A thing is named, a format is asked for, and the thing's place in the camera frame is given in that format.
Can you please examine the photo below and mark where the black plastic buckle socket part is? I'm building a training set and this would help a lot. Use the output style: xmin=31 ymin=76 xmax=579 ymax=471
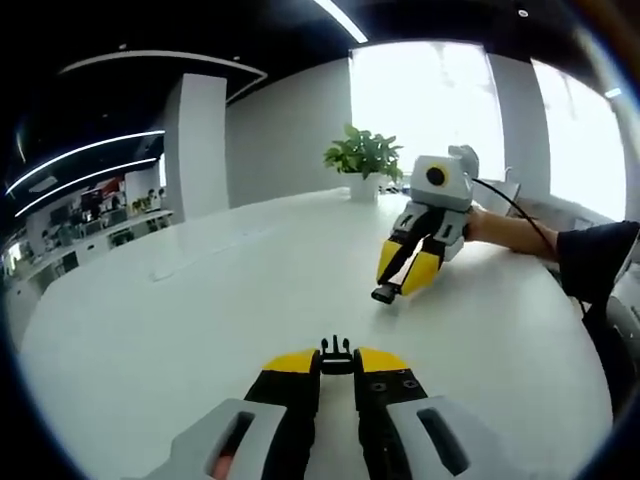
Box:
xmin=370 ymin=282 xmax=402 ymax=305

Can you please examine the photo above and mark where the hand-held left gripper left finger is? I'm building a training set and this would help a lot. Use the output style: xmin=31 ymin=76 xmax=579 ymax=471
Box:
xmin=127 ymin=348 xmax=321 ymax=480

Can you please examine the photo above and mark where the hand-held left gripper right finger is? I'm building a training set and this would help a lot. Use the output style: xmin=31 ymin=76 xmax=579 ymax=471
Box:
xmin=353 ymin=347 xmax=521 ymax=480

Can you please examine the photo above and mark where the green plant in white pot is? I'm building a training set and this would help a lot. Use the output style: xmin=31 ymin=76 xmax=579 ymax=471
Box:
xmin=323 ymin=124 xmax=405 ymax=203

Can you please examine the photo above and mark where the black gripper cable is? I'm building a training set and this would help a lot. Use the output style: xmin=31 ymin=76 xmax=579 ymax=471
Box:
xmin=469 ymin=177 xmax=561 ymax=251

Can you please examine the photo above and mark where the row of office desks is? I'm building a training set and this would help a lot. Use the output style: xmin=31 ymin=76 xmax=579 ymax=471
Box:
xmin=2 ymin=197 xmax=176 ymax=301

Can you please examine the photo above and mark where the person's own torso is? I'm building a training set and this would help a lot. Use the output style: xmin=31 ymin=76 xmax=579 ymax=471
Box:
xmin=579 ymin=259 xmax=640 ymax=416

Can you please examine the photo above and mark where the black plastic buckle pronged part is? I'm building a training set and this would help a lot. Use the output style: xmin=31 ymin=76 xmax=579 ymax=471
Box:
xmin=319 ymin=335 xmax=352 ymax=376

